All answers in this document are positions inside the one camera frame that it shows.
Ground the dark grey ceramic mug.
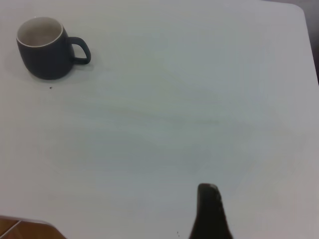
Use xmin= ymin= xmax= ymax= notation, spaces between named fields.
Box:
xmin=16 ymin=16 xmax=92 ymax=81

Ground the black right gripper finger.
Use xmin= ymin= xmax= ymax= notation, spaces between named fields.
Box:
xmin=188 ymin=183 xmax=234 ymax=239

